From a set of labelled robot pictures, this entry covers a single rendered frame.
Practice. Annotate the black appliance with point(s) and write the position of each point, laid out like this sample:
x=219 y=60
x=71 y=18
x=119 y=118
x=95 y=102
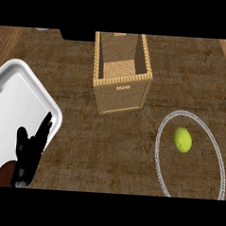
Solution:
x=78 y=35

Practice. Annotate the small grey object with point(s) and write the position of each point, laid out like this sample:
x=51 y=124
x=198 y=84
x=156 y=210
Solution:
x=42 y=29

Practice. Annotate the white rectangular tray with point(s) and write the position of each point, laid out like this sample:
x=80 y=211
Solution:
x=14 y=112

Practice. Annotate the tall wicker basket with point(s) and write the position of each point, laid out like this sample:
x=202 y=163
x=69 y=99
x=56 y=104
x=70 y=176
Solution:
x=121 y=80

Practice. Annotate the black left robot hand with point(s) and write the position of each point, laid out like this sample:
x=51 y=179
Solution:
x=29 y=150

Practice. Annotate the brown round object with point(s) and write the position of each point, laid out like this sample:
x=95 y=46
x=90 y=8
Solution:
x=3 y=176

